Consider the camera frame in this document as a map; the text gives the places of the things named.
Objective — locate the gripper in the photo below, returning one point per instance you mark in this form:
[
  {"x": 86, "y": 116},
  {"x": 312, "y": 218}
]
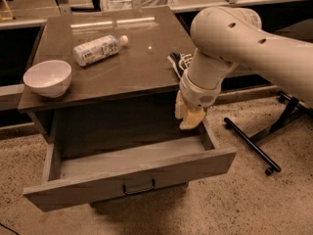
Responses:
[{"x": 195, "y": 94}]

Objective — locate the grey top drawer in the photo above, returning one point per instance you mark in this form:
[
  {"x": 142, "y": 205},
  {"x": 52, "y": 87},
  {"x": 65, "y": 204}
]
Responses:
[{"x": 128, "y": 172}]

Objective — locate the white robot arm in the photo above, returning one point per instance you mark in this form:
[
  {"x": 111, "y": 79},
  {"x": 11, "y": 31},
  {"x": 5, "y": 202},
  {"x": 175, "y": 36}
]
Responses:
[{"x": 228, "y": 37}]

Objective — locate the grey drawer cabinet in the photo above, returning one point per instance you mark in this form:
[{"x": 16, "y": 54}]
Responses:
[{"x": 123, "y": 101}]

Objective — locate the blue chip bag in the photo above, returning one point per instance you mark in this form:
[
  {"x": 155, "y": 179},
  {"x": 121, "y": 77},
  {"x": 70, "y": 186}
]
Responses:
[{"x": 180, "y": 62}]

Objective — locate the black stand base bar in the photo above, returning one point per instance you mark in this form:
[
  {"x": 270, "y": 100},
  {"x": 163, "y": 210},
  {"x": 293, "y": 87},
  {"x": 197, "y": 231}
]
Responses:
[{"x": 272, "y": 166}]

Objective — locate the plastic water bottle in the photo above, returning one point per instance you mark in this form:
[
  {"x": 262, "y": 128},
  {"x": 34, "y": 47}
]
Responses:
[{"x": 98, "y": 49}]

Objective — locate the clear plastic bin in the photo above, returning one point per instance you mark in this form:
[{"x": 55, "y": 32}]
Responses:
[{"x": 116, "y": 5}]

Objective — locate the white bowl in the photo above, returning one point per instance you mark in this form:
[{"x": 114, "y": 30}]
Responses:
[{"x": 49, "y": 79}]

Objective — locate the dark round side table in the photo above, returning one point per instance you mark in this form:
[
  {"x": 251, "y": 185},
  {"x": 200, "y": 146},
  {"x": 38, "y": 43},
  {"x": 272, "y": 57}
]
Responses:
[{"x": 300, "y": 31}]

